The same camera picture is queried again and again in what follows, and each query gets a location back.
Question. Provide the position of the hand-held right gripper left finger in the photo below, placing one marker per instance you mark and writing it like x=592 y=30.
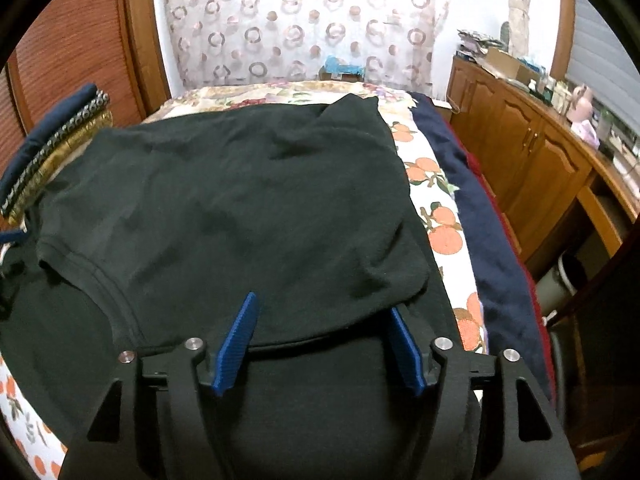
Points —
x=237 y=345

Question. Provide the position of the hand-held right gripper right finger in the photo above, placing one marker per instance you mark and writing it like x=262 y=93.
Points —
x=407 y=355

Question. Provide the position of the black t-shirt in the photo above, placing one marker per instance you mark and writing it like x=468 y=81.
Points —
x=225 y=200

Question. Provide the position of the orange-print bedsheet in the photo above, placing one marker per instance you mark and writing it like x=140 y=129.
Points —
x=440 y=220

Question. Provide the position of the navy blue blanket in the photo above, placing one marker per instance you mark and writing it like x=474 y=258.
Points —
x=490 y=240

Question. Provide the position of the white waste bin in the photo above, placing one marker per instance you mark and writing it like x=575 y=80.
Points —
x=555 y=290

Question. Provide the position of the wooden sideboard cabinet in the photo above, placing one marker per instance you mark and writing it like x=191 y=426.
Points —
x=525 y=130

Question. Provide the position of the floral blanket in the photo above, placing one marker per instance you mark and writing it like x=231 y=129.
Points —
x=280 y=91

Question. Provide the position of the black and gold folded cloth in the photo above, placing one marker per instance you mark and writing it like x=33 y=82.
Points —
x=65 y=142

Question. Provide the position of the pink tissue pack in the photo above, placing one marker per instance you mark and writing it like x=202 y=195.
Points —
x=586 y=134

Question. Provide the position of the cardboard box with blue bag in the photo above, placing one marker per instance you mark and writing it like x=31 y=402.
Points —
x=340 y=67

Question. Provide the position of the row of small bottles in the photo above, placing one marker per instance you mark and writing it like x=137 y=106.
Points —
x=552 y=92

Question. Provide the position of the green bottle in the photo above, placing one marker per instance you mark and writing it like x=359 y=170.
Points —
x=606 y=125

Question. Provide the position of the open cardboard box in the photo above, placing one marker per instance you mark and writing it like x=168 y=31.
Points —
x=505 y=62

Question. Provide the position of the pile of patterned cloths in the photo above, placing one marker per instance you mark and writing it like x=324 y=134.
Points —
x=477 y=42

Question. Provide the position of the circle-print sheer curtain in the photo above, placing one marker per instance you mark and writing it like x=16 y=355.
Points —
x=300 y=20

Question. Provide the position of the small grey fan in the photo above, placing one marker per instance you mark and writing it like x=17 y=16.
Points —
x=505 y=32

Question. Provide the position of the wooden louvred wardrobe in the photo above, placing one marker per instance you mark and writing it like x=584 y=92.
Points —
x=75 y=35

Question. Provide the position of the grey window blind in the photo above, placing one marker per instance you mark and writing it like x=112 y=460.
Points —
x=605 y=60

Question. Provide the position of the beige patterned window curtain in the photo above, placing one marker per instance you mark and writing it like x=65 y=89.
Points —
x=517 y=5

